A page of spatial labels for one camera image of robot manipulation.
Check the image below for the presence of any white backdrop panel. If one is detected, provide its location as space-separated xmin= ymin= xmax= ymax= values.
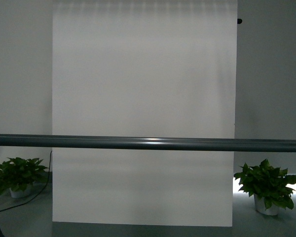
xmin=52 ymin=0 xmax=238 ymax=227

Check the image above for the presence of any left potted green plant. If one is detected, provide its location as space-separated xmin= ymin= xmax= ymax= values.
xmin=0 ymin=157 xmax=48 ymax=198

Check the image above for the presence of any potted green plant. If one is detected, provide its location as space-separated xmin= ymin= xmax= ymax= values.
xmin=0 ymin=157 xmax=48 ymax=198
xmin=233 ymin=159 xmax=296 ymax=216

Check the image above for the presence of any right potted green plant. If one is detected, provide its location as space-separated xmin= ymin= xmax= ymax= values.
xmin=233 ymin=159 xmax=296 ymax=216

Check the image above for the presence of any grey clothes rail bar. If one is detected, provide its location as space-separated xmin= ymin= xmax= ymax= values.
xmin=0 ymin=134 xmax=296 ymax=153

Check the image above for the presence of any black power cable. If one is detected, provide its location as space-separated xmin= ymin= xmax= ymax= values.
xmin=0 ymin=151 xmax=53 ymax=214

